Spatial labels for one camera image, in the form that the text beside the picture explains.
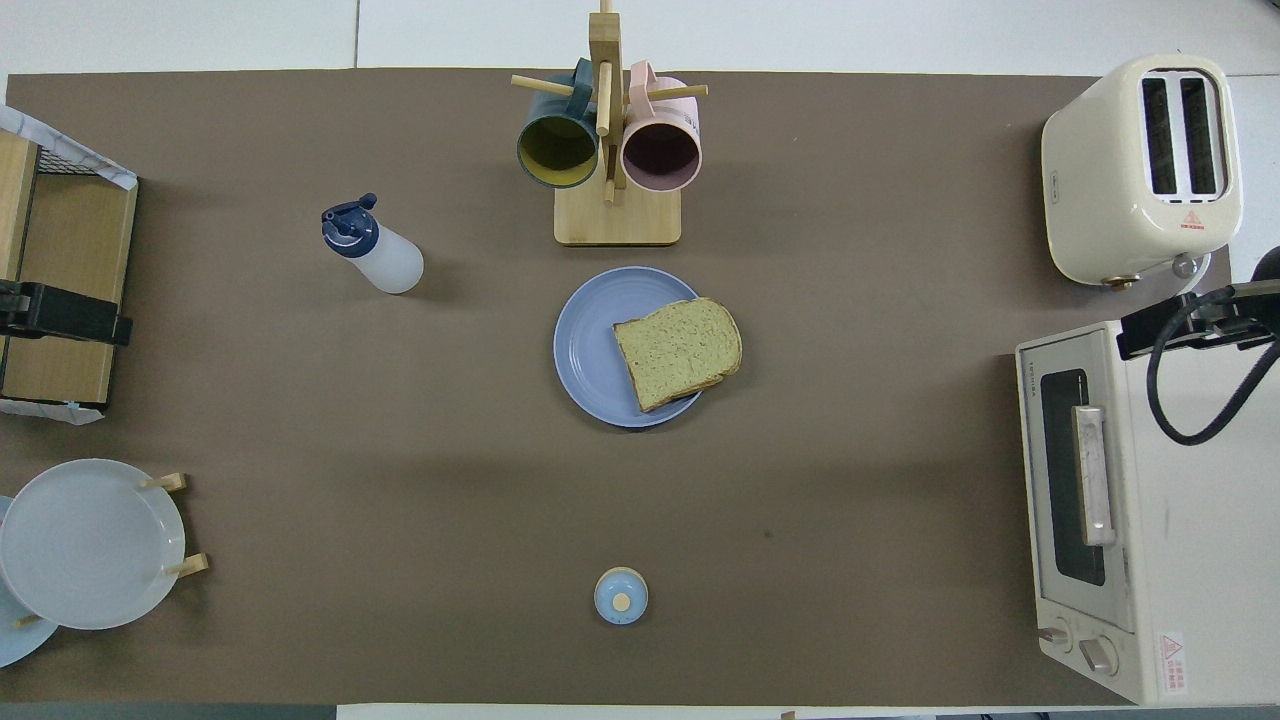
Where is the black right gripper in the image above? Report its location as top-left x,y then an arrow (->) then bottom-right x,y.
1117,280 -> 1280,361

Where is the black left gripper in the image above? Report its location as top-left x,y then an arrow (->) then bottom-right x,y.
0,280 -> 134,347

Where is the translucent bottle with blue cap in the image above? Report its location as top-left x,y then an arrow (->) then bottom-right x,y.
321,193 -> 425,295

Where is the brown bread slice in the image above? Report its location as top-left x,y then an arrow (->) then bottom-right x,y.
613,297 -> 744,413

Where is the pale grey plate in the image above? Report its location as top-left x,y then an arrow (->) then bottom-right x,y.
0,458 -> 187,631

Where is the wooden plate rack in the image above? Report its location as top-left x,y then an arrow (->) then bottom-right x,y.
15,472 -> 210,629

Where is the light blue plate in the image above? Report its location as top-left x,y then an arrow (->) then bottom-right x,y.
0,495 -> 59,669

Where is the blue round plate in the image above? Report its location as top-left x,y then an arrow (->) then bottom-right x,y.
553,266 -> 706,429

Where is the wooden two-level shelf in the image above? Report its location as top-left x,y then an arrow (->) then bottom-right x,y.
0,130 -> 139,406

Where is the cream two-slot toaster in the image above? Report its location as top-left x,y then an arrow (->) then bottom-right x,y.
1041,55 -> 1244,288

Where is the white toaster oven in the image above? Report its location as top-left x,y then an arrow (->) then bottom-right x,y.
1015,318 -> 1280,706

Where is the brown table mat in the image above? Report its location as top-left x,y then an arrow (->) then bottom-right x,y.
0,68 -> 1236,709

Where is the teal mug yellow inside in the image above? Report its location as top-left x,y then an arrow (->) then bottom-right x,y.
516,58 -> 601,190

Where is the pink ribbed mug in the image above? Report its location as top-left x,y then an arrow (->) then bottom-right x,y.
620,60 -> 703,193

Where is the wooden mug tree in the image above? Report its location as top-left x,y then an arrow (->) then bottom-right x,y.
511,0 -> 709,247

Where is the small blue bell wooden knob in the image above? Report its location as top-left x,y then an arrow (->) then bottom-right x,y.
594,567 -> 649,626

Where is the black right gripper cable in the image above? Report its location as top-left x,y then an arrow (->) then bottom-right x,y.
1147,285 -> 1280,446

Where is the black wire basket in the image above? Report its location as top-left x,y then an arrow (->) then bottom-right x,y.
35,140 -> 113,181

